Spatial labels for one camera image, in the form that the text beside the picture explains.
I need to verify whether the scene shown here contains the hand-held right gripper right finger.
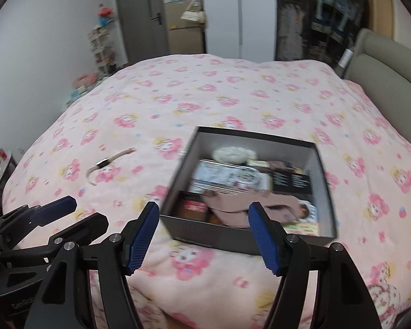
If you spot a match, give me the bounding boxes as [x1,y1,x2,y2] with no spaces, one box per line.
[247,202,382,329]

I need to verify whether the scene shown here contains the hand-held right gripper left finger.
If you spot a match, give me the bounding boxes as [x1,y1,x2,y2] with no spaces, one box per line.
[22,202,160,329]

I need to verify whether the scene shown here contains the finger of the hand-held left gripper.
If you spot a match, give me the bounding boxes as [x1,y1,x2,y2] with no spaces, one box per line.
[50,212,109,245]
[0,195,78,234]

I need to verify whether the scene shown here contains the black cardboard box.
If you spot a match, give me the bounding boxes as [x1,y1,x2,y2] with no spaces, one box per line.
[159,126,338,256]

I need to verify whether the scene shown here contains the white plush toy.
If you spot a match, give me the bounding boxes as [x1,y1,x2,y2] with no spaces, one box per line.
[210,146,256,164]

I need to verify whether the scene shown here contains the dusty pink cloth pouch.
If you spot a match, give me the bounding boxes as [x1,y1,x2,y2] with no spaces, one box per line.
[202,190,302,229]

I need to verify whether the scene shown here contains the yellow printed card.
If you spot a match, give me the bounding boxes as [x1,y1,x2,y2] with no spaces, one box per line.
[284,221,321,237]

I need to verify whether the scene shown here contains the small red box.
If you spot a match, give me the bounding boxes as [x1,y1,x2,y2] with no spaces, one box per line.
[179,199,208,222]

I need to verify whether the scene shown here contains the black screen protector package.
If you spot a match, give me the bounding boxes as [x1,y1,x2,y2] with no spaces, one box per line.
[270,169,312,198]

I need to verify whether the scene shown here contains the dotted sticker sheet package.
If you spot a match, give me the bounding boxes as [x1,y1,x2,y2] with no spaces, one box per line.
[191,159,272,191]

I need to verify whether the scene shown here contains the pink plush toy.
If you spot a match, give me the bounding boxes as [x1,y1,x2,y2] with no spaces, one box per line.
[72,71,101,90]

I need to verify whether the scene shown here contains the pink printed blanket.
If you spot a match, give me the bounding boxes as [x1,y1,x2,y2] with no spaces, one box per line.
[0,54,411,329]

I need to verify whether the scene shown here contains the white storage rack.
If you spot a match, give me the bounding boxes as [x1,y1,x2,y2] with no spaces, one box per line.
[87,29,119,76]

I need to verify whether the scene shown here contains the red and blue toy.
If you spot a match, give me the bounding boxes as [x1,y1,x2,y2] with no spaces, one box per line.
[96,3,116,28]

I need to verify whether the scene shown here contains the stacked cardboard boxes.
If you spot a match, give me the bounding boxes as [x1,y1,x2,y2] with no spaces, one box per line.
[162,0,207,55]

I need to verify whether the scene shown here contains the grey padded headboard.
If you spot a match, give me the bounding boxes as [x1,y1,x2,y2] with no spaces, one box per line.
[342,27,411,117]

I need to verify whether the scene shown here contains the grey door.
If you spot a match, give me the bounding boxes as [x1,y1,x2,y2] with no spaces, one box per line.
[114,0,171,66]

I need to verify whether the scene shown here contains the black bookshelf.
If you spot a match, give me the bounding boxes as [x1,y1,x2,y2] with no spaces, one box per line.
[276,0,368,68]

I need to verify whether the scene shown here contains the white wardrobe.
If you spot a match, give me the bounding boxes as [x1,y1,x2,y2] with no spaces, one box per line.
[200,0,278,61]

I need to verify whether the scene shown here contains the cream bag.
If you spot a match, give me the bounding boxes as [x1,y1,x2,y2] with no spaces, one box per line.
[180,8,206,24]

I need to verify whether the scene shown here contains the watch with beige strap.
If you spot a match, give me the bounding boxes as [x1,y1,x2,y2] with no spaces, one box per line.
[87,147,136,186]

